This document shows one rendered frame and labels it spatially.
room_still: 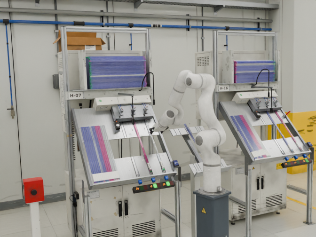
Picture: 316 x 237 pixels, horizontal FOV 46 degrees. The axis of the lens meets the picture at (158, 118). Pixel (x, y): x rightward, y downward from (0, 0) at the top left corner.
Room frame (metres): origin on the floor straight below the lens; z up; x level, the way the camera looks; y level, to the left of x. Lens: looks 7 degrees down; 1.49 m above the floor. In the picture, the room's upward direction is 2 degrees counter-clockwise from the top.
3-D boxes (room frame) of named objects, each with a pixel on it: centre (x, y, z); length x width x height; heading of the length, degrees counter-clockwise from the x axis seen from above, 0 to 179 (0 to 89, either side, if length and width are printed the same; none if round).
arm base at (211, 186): (2.46, -0.35, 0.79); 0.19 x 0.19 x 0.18
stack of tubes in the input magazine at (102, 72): (3.24, 0.34, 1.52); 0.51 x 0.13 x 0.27; 115
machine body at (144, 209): (3.32, 0.45, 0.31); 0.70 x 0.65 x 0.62; 115
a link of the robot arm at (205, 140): (2.43, -0.33, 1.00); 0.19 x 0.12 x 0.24; 129
